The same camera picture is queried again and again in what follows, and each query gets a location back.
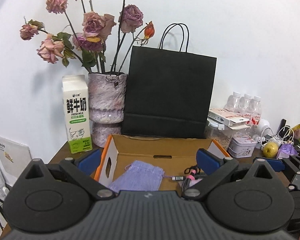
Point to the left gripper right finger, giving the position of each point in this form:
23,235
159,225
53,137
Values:
219,171

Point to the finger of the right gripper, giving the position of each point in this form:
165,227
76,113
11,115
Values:
276,164

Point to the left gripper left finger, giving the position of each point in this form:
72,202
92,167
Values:
78,172

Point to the yellow green apple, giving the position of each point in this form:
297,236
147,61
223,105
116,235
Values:
270,149

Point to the purple gift bag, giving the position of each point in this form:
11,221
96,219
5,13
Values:
285,151

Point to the clear plastic food container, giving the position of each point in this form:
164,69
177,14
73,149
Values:
221,133

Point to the small white tin box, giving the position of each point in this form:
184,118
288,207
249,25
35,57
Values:
241,146

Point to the orange cardboard box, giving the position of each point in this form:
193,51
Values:
173,155

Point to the flat white red box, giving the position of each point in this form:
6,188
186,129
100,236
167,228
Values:
225,117

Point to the purple cloth pouch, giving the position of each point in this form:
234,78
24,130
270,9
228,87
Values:
140,176

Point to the water bottle right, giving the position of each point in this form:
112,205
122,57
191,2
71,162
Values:
255,110

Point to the water bottle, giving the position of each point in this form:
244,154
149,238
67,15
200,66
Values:
244,104
233,103
255,110

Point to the water bottle middle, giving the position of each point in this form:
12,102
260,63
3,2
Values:
244,104

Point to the water bottle left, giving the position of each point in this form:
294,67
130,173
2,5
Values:
233,103

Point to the purple textured vase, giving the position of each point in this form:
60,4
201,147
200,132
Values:
106,105

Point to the white green milk carton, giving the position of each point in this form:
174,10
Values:
76,111

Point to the black paper bag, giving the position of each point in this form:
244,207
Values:
168,93

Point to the dried rose bouquet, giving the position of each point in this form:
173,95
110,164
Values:
89,46

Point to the white round camera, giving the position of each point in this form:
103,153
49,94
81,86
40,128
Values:
262,129

